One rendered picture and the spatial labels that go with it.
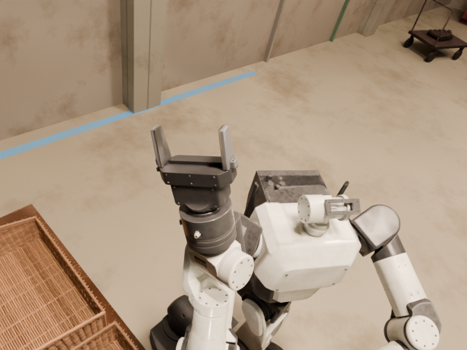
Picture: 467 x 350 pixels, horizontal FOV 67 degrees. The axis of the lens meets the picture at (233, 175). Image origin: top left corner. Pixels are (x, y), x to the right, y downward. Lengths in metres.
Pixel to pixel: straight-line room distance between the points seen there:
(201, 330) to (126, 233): 1.86
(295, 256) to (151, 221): 1.81
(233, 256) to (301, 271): 0.32
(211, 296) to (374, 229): 0.50
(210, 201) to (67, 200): 2.24
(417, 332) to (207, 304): 0.53
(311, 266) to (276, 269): 0.09
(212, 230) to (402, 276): 0.60
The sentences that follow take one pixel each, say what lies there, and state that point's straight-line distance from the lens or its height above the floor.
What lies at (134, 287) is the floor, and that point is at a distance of 2.31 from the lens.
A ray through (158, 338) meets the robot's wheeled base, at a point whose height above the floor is 0.17.
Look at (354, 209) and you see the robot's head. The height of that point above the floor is 1.51.
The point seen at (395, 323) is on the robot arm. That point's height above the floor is 1.27.
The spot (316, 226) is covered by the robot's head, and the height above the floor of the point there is 1.44.
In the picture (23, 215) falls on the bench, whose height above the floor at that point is 0.58.
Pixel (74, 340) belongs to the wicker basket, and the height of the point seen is 0.68.
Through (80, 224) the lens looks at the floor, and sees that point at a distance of 2.59.
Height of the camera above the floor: 2.06
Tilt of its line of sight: 44 degrees down
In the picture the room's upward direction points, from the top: 16 degrees clockwise
